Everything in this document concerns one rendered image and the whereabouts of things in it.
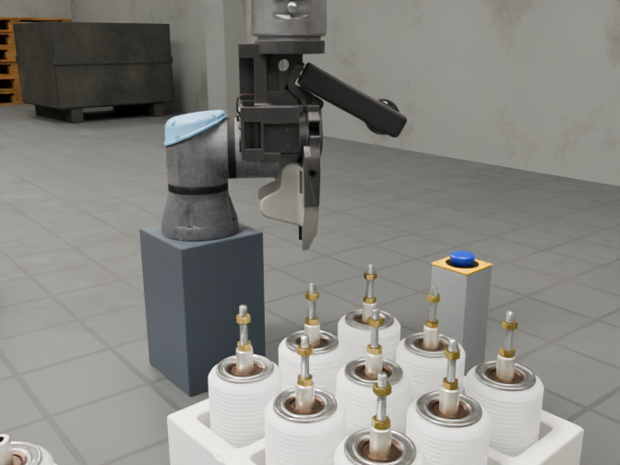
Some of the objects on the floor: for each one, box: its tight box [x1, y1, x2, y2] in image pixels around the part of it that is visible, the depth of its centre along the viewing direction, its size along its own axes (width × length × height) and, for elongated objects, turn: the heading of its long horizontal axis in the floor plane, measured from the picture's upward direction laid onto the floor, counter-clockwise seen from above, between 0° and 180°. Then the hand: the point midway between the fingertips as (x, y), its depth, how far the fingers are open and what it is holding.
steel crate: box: [13, 21, 173, 124], centre depth 590 cm, size 93×112×80 cm
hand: (310, 232), depth 71 cm, fingers open, 3 cm apart
